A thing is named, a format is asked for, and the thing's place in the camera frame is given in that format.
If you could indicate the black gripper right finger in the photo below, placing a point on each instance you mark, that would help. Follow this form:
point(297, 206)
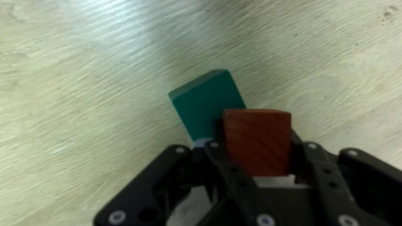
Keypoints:
point(356, 188)

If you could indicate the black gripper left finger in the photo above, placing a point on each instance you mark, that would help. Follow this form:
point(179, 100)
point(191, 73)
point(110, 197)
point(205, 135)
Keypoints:
point(184, 183)

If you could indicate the orange wooden block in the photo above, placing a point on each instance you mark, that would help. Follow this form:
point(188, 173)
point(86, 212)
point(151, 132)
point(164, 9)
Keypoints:
point(258, 139)

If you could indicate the green wooden block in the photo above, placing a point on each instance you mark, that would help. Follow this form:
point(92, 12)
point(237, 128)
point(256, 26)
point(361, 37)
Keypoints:
point(205, 104)

